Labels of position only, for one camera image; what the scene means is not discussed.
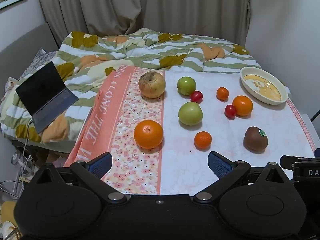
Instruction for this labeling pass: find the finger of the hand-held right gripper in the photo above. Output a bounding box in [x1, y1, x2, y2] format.
[280, 155, 297, 170]

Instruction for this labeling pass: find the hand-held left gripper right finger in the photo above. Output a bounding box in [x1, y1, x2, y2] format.
[193, 151, 292, 204]

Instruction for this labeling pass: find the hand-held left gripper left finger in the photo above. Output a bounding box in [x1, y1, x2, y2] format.
[30, 152, 127, 204]

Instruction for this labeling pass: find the brown kiwi with green sticker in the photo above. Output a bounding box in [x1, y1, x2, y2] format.
[243, 126, 269, 153]

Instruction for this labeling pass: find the red cherry tomato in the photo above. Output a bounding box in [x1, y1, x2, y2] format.
[224, 104, 237, 119]
[190, 91, 203, 103]

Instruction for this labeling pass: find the medium orange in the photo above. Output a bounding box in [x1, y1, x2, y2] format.
[232, 95, 253, 116]

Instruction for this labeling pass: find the tiny mandarin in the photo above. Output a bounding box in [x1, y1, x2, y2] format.
[216, 87, 230, 101]

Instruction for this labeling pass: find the cream oval plate with cartoon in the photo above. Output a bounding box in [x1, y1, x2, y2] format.
[240, 67, 289, 105]

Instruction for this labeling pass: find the small green apple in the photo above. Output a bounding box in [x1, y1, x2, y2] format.
[177, 76, 196, 96]

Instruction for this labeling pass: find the large yellowish russet apple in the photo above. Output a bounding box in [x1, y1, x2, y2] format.
[138, 71, 166, 99]

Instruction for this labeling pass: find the flat ribbed mandarin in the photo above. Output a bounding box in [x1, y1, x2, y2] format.
[194, 131, 212, 150]

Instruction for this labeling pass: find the pink floral printed tablecloth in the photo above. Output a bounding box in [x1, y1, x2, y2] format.
[64, 66, 317, 197]

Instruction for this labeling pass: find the large orange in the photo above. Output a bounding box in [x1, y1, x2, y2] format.
[133, 120, 164, 149]

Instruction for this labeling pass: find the large green apple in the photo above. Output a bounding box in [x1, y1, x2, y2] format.
[178, 101, 203, 126]

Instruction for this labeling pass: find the open dark laptop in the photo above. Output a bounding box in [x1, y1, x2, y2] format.
[15, 61, 79, 134]

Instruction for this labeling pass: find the green striped flower blanket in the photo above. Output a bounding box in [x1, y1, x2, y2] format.
[0, 28, 262, 144]

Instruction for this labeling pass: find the grey floral pillow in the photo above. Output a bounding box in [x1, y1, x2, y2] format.
[21, 48, 58, 78]

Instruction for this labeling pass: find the grey upholstered headboard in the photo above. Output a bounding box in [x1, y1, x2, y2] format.
[0, 22, 59, 98]

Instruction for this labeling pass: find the beige curtain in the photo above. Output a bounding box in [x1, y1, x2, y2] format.
[35, 0, 252, 48]

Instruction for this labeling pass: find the white charging cable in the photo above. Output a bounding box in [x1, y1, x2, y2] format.
[21, 120, 34, 163]

